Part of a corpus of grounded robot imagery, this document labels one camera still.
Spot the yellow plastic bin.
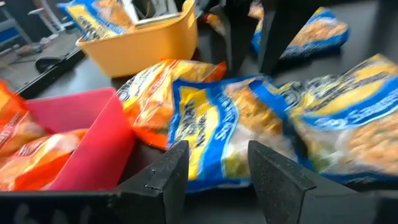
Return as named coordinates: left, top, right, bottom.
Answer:
left=75, top=0, right=200, bottom=78

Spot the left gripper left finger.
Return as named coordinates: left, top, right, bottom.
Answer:
left=116, top=139, right=190, bottom=224

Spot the orange Maruchan ramen packet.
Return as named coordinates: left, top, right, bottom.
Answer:
left=0, top=128, right=90, bottom=192
left=116, top=58, right=228, bottom=151
left=0, top=78, right=48, bottom=158

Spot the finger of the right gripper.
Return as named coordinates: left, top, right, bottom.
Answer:
left=223, top=0, right=261, bottom=77
left=257, top=0, right=307, bottom=76

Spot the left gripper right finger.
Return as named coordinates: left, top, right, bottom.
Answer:
left=248, top=139, right=374, bottom=224

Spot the pink plastic bin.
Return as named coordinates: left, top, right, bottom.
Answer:
left=26, top=86, right=136, bottom=192

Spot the blue Maruchan ramen packet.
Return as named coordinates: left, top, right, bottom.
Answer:
left=167, top=75, right=300, bottom=193
left=250, top=5, right=351, bottom=60
left=278, top=53, right=398, bottom=185
left=57, top=0, right=135, bottom=42

